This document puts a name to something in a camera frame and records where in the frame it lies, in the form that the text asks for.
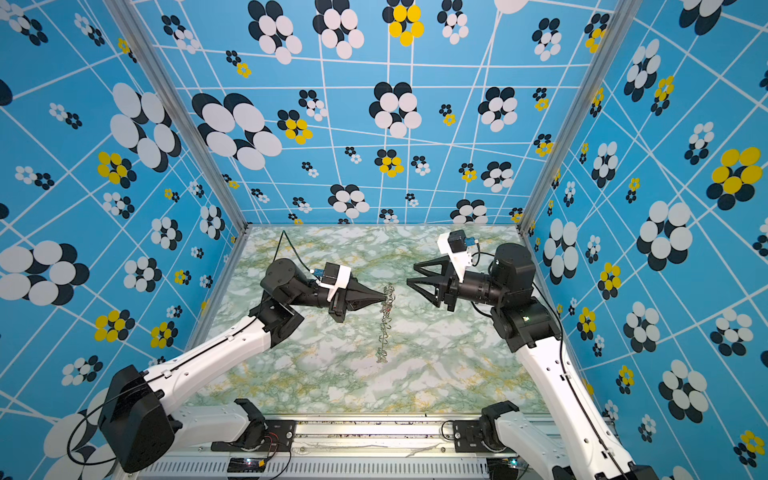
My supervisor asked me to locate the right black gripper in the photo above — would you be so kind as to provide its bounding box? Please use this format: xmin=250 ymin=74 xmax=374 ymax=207
xmin=411 ymin=258 xmax=510 ymax=316

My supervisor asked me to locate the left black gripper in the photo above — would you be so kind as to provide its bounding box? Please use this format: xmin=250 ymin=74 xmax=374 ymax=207
xmin=288 ymin=269 xmax=385 ymax=325

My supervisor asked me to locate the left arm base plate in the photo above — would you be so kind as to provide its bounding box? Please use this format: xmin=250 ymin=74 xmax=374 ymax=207
xmin=211 ymin=419 xmax=298 ymax=453

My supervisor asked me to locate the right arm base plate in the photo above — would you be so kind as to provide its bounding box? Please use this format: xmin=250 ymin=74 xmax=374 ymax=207
xmin=451 ymin=418 xmax=500 ymax=453

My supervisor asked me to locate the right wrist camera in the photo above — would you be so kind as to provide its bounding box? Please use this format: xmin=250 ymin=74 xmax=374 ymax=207
xmin=437 ymin=230 xmax=480 ymax=282

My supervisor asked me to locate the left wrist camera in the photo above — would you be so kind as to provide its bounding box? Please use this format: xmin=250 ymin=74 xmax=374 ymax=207
xmin=311 ymin=262 xmax=351 ymax=302

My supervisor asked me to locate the corner aluminium post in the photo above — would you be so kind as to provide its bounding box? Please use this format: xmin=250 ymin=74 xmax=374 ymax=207
xmin=520 ymin=0 xmax=642 ymax=233
xmin=105 ymin=1 xmax=248 ymax=235

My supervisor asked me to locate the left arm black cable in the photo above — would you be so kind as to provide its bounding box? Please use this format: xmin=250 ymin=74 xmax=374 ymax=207
xmin=65 ymin=229 xmax=319 ymax=468

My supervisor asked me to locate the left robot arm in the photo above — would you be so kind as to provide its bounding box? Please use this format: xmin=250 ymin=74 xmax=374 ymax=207
xmin=98 ymin=258 xmax=387 ymax=473

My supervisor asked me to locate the right corner aluminium post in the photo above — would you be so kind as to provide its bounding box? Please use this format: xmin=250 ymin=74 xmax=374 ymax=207
xmin=520 ymin=0 xmax=642 ymax=233

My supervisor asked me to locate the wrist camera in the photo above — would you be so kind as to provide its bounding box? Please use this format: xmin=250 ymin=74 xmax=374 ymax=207
xmin=437 ymin=230 xmax=480 ymax=282
xmin=311 ymin=262 xmax=351 ymax=302

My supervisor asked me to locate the left corner aluminium post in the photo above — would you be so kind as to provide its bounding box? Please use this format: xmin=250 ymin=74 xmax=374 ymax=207
xmin=105 ymin=1 xmax=248 ymax=235

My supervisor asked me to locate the aluminium front rail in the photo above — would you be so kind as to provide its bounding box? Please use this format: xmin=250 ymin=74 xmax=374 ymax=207
xmin=157 ymin=414 xmax=538 ymax=479

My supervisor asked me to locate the perforated cable duct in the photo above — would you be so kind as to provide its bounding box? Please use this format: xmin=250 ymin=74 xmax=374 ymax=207
xmin=138 ymin=457 xmax=490 ymax=479

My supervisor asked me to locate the grey metal key ring plate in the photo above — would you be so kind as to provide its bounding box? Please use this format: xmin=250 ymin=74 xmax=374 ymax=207
xmin=376 ymin=284 xmax=396 ymax=364

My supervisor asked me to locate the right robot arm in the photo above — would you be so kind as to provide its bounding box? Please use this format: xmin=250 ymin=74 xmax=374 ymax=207
xmin=407 ymin=239 xmax=657 ymax=479

